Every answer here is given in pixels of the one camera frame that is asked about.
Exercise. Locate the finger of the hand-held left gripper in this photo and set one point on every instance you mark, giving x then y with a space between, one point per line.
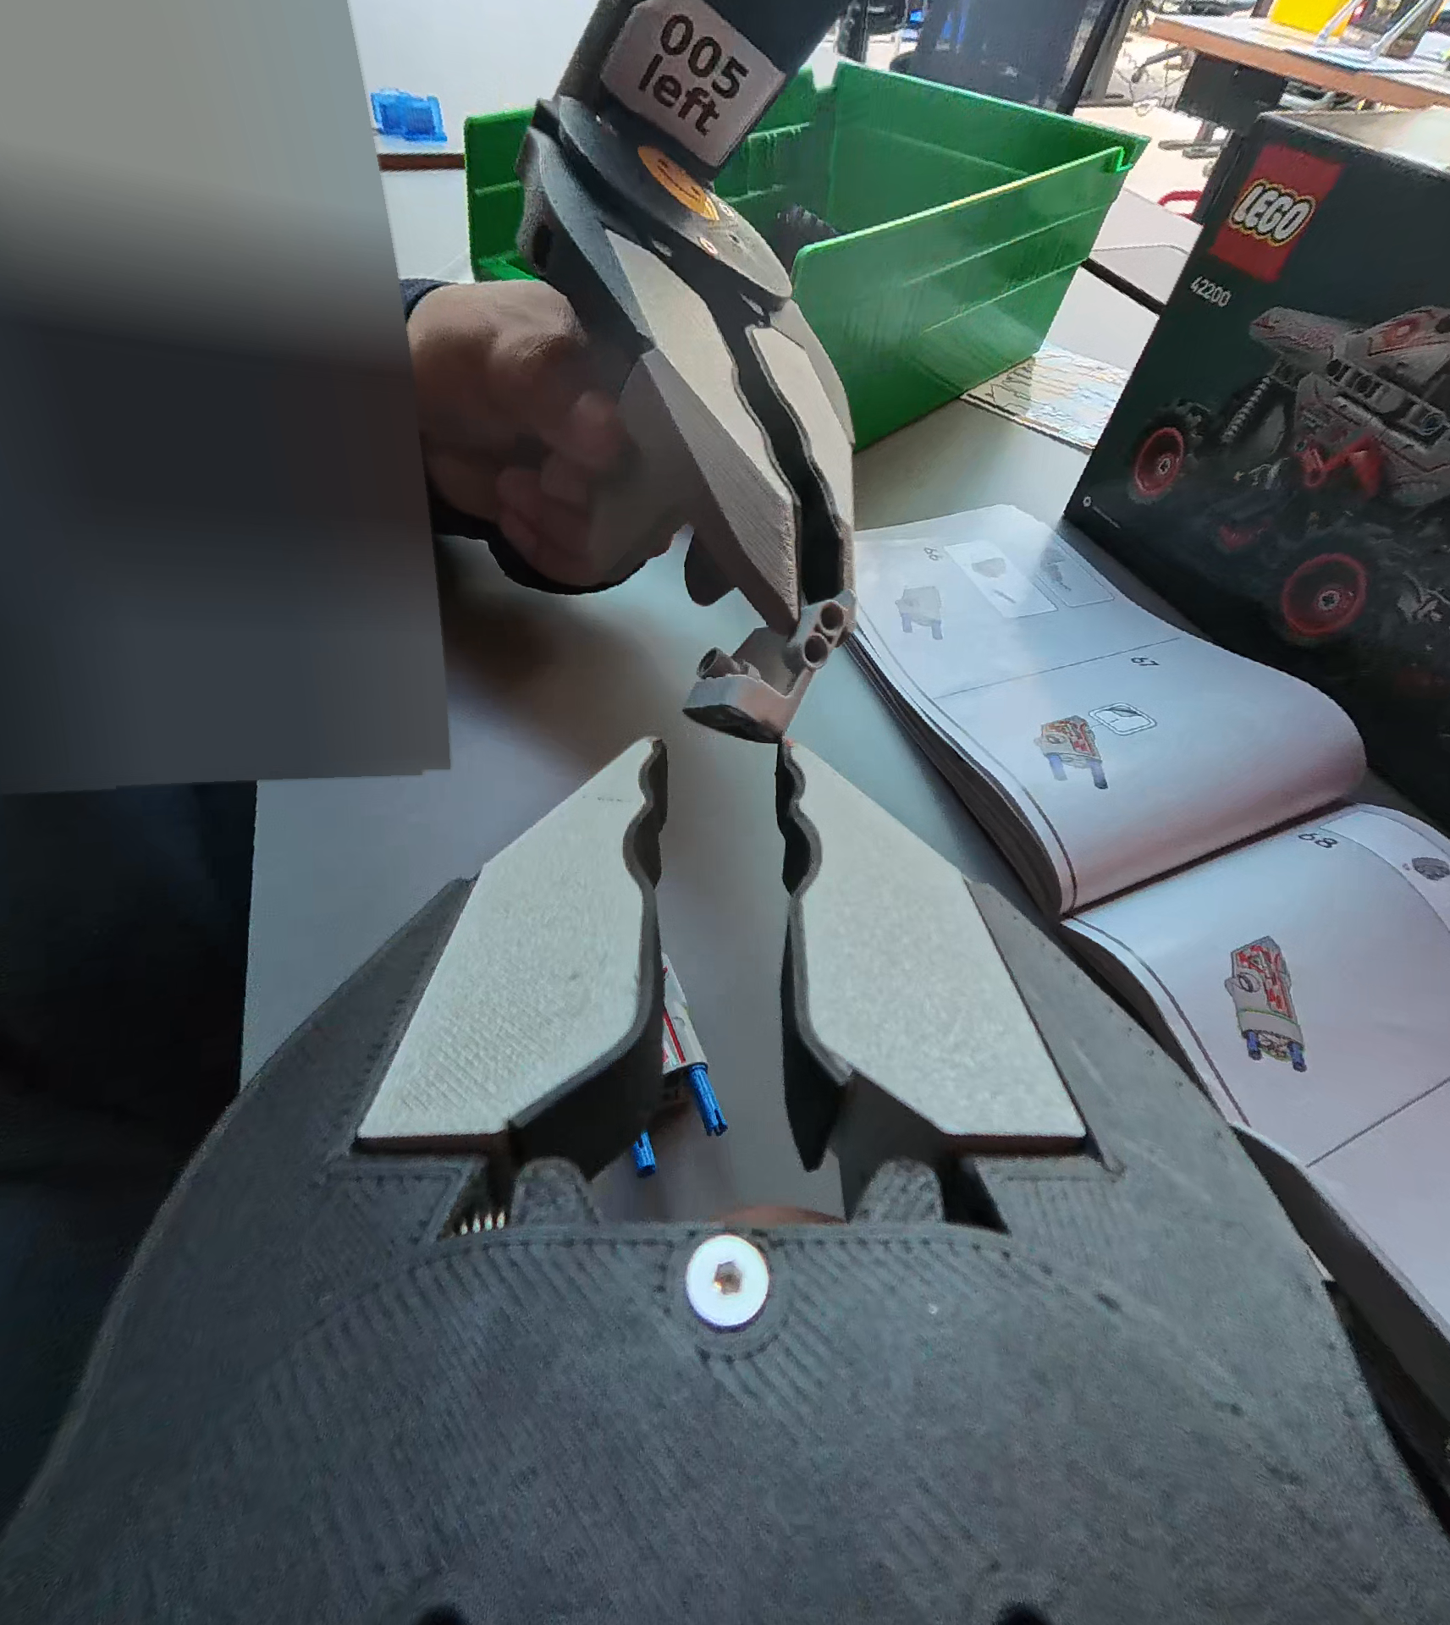
823 444
712 407

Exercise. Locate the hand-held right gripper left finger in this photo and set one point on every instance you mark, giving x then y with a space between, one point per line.
533 977

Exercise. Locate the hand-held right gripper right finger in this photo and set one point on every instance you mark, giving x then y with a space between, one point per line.
915 1003

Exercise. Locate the grey lego piece with pin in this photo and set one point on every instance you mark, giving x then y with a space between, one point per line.
755 674

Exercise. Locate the person's left forearm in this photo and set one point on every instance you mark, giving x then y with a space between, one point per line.
420 300

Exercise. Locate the small lego assembly blue pins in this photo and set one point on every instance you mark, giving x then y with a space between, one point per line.
687 1053

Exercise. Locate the dark lego set box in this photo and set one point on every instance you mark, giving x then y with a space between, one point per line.
1358 444

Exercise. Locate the person's left hand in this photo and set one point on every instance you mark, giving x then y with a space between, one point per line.
496 407

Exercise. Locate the blue plastic object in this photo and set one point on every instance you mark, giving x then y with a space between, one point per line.
409 115

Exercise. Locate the green plastic bin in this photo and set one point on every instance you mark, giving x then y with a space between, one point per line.
926 253

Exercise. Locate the sticker sheet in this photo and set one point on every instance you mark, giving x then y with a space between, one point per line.
1055 394

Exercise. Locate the open instruction booklet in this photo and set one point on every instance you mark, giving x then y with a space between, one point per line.
1181 787

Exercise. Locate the black office chair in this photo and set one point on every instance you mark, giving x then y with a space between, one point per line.
1004 45

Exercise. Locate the person's dark clothing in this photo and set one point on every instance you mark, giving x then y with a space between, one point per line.
50 1143

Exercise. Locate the wooden table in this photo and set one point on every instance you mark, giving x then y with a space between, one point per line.
1321 63

